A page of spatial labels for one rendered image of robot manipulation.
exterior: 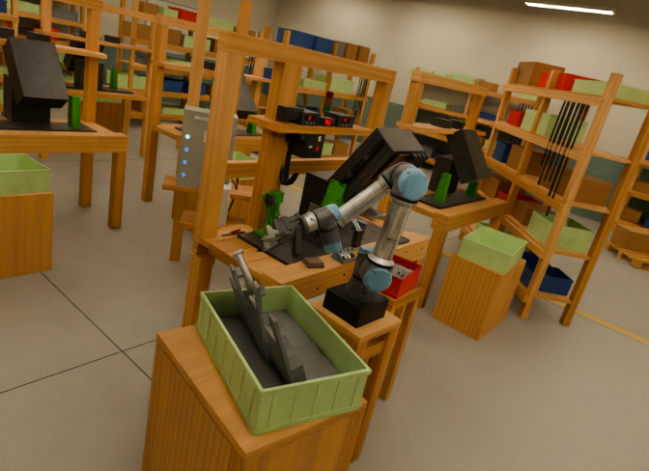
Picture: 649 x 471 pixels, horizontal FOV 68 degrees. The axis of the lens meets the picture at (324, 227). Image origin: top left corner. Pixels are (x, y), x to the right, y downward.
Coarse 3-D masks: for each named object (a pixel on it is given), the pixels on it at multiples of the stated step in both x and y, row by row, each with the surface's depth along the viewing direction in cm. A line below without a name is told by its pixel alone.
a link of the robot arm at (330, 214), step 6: (318, 210) 190; (324, 210) 190; (330, 210) 190; (336, 210) 191; (318, 216) 188; (324, 216) 189; (330, 216) 190; (336, 216) 191; (318, 222) 188; (324, 222) 189; (330, 222) 190; (336, 222) 194; (318, 228) 190; (324, 228) 191; (330, 228) 191
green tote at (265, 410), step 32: (288, 288) 211; (320, 320) 191; (224, 352) 169; (352, 352) 173; (256, 384) 146; (288, 384) 149; (320, 384) 154; (352, 384) 163; (256, 416) 147; (288, 416) 153; (320, 416) 161
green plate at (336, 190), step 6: (330, 180) 283; (336, 180) 281; (330, 186) 283; (336, 186) 280; (342, 186) 278; (330, 192) 282; (336, 192) 280; (342, 192) 278; (324, 198) 284; (330, 198) 282; (336, 198) 279; (342, 198) 281; (324, 204) 283; (330, 204) 281; (336, 204) 279; (342, 204) 283
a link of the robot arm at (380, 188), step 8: (392, 168) 199; (384, 176) 201; (376, 184) 202; (384, 184) 201; (392, 184) 200; (360, 192) 205; (368, 192) 202; (376, 192) 202; (384, 192) 202; (352, 200) 204; (360, 200) 202; (368, 200) 202; (376, 200) 203; (344, 208) 204; (352, 208) 203; (360, 208) 203; (344, 216) 204; (352, 216) 204; (344, 224) 206
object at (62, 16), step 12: (24, 12) 913; (36, 12) 931; (60, 12) 963; (72, 12) 1000; (84, 12) 991; (72, 24) 979; (84, 24) 999; (24, 36) 927; (60, 60) 993; (72, 72) 1057
